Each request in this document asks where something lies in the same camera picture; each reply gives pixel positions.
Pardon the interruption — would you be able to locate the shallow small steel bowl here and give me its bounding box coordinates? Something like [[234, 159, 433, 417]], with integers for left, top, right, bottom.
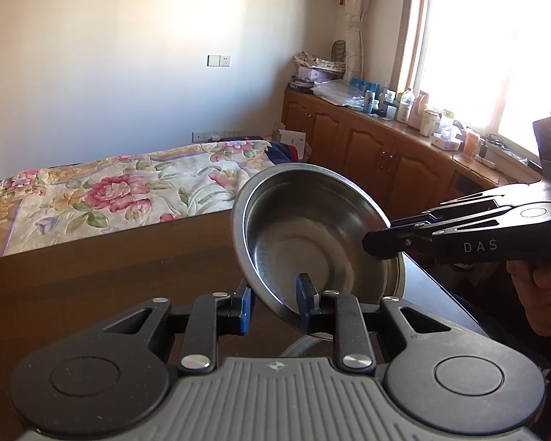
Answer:
[[231, 162, 405, 329]]

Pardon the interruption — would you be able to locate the large stainless steel bowl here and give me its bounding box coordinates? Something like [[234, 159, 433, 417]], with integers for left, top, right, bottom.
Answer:
[[280, 336, 333, 358]]

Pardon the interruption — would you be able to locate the person's right hand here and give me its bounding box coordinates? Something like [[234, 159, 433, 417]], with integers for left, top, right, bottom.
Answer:
[[507, 258, 551, 337]]

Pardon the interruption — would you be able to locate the orange cup on counter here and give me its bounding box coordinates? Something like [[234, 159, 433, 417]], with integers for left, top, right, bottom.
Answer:
[[463, 132, 480, 157]]

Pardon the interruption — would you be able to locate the wooden cabinet with countertop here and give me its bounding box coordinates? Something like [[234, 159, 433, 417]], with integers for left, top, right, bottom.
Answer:
[[281, 87, 545, 221]]

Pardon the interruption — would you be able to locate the white bottle on counter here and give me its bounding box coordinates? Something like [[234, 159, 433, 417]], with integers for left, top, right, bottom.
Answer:
[[396, 87, 415, 123]]

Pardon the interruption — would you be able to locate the red and navy blanket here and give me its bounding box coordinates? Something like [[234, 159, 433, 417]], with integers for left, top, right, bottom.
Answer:
[[266, 141, 305, 165]]

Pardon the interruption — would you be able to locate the stack of papers and boxes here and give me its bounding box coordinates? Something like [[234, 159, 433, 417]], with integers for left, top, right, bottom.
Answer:
[[288, 52, 345, 94]]

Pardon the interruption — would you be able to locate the floral bed quilt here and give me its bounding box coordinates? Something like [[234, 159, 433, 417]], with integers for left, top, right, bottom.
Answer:
[[0, 139, 274, 257]]

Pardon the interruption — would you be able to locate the patterned beige curtain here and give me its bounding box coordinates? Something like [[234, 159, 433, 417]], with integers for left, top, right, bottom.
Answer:
[[344, 0, 369, 81]]

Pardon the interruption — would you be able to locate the wall power strip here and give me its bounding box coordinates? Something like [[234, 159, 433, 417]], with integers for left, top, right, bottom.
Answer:
[[192, 129, 243, 143]]

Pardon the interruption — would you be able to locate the white wall switch plate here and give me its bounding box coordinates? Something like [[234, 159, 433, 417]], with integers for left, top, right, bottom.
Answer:
[[207, 55, 231, 67]]

